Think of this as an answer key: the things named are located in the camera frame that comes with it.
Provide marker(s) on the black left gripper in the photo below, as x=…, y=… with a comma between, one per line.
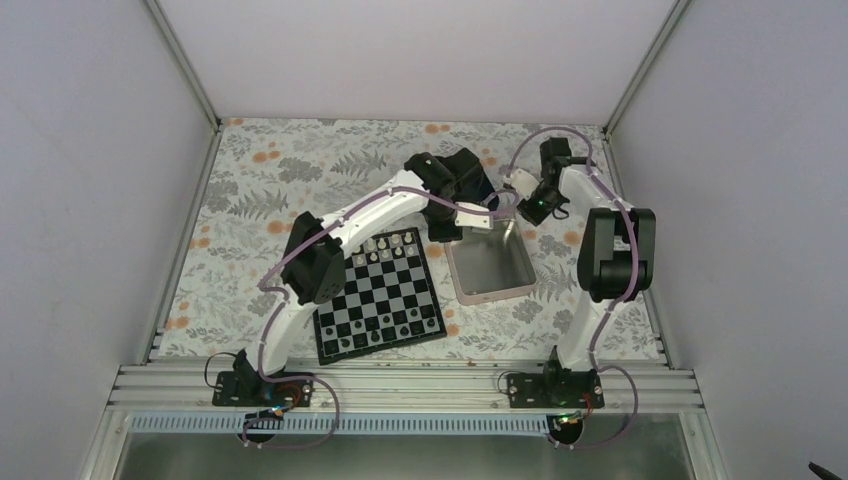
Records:
x=436, y=234

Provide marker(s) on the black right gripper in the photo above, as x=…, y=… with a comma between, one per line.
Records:
x=535, y=216

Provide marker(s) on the pink metal tin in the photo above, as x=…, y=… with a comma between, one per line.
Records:
x=491, y=266

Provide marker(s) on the black and white chessboard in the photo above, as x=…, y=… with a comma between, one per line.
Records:
x=388, y=301

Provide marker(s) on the dark blue square tray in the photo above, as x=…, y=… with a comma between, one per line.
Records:
x=474, y=184

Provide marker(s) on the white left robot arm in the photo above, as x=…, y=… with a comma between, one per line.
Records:
x=450, y=192

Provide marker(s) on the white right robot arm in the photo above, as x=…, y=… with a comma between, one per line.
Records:
x=615, y=263

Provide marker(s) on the floral patterned table mat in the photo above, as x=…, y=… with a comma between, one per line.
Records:
x=268, y=171

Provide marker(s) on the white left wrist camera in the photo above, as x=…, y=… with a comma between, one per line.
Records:
x=469, y=215

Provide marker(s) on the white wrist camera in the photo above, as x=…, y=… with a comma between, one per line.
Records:
x=469, y=215
x=522, y=182

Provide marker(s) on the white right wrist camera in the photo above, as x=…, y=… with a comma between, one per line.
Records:
x=522, y=182

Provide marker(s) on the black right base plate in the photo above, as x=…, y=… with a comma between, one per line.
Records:
x=568, y=390

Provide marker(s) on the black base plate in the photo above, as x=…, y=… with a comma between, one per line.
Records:
x=568, y=390
x=294, y=390

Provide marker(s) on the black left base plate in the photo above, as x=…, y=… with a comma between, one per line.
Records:
x=294, y=390

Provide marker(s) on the aluminium front rail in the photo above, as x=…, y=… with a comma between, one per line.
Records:
x=394, y=390

